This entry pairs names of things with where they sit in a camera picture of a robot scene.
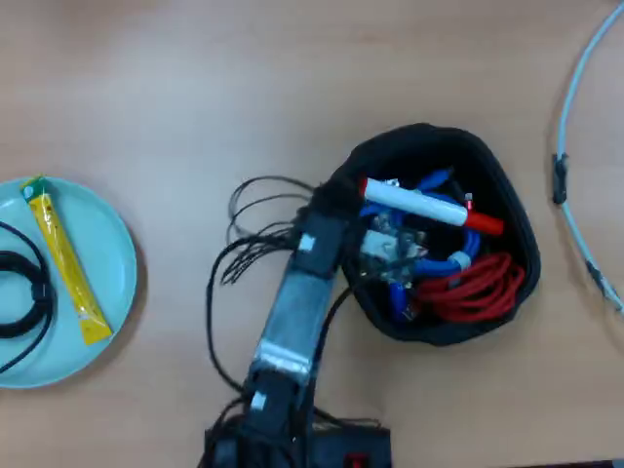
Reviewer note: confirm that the teal plate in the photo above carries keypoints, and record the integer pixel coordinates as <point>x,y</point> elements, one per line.
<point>97,234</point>

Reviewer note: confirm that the white pen with red cap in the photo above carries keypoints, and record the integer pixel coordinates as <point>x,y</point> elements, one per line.
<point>414,200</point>

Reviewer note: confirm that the yellow stick packet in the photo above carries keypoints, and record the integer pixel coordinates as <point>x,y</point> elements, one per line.
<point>63,253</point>

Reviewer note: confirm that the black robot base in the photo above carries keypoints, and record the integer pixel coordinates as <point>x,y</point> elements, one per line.
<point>336,443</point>

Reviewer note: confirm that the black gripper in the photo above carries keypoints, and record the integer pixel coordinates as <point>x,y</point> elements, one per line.
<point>324,244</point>

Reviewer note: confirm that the bare camera circuit board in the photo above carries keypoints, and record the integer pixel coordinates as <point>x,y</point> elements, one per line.
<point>385,244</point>

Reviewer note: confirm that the black bowl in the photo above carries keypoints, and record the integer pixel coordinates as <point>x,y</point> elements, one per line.
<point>487,161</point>

